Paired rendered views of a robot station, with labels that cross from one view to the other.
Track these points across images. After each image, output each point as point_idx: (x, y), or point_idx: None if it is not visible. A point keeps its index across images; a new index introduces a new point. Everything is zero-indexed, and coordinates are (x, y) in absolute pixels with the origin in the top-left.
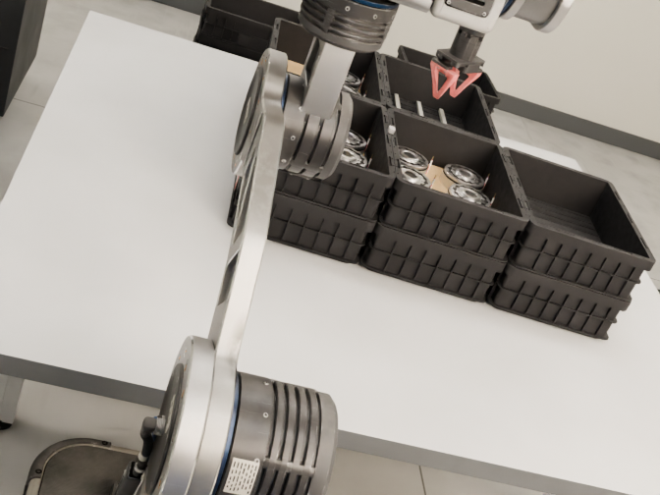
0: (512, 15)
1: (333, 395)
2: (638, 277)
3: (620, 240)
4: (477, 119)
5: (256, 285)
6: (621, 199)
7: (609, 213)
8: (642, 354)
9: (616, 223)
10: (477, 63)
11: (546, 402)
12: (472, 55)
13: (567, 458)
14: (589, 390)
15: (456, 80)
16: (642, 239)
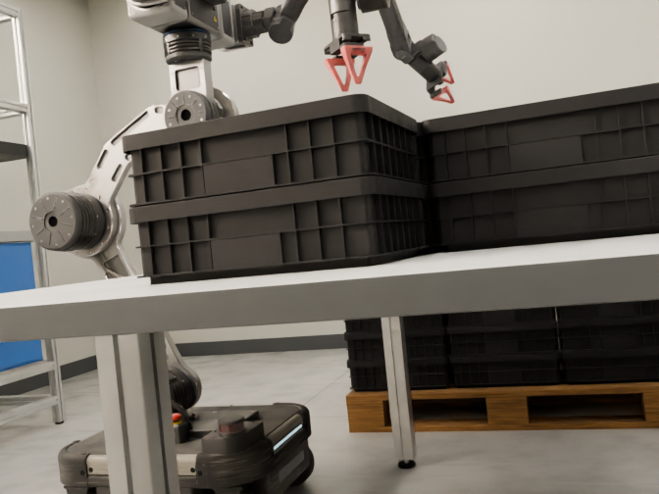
0: (128, 2)
1: None
2: (132, 169)
3: (225, 153)
4: (562, 122)
5: None
6: (293, 105)
7: (297, 136)
8: (98, 292)
9: (260, 138)
10: (336, 38)
11: (80, 286)
12: (332, 34)
13: (16, 292)
14: (74, 289)
15: (361, 67)
16: (176, 126)
